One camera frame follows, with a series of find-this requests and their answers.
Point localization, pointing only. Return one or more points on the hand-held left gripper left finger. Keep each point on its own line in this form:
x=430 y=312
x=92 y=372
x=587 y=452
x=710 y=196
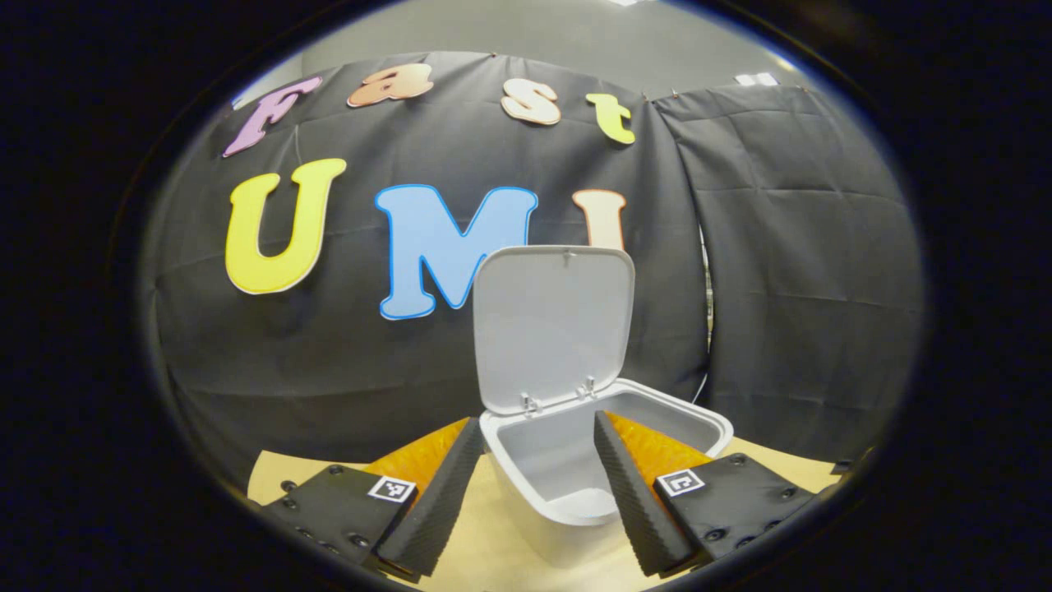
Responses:
x=436 y=510

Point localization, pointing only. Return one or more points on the light wooden desktop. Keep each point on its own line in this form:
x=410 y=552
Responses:
x=493 y=559

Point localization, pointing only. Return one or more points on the black backdrop cloth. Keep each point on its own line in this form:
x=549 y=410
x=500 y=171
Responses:
x=329 y=370

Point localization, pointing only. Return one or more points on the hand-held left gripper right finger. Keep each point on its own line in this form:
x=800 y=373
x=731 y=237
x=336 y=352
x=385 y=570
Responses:
x=637 y=501

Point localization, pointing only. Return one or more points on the white desktop garbage bin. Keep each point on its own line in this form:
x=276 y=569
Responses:
x=551 y=329

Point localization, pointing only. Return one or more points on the small ceiling light panel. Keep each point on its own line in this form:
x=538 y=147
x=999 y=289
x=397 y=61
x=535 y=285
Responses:
x=756 y=79

